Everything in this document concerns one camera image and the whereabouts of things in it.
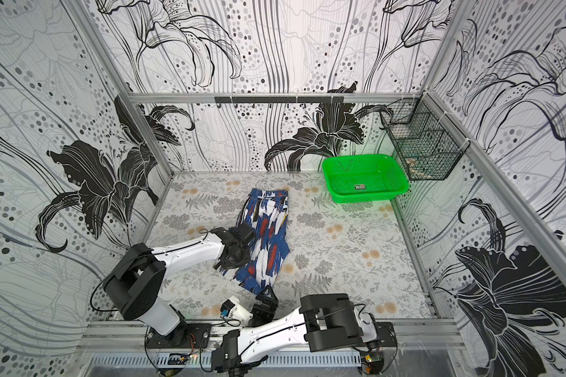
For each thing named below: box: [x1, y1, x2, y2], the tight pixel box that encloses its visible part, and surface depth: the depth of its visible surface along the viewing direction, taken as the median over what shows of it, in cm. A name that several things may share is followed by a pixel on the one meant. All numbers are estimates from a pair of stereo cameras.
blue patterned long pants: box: [220, 189, 291, 295], surface depth 93 cm
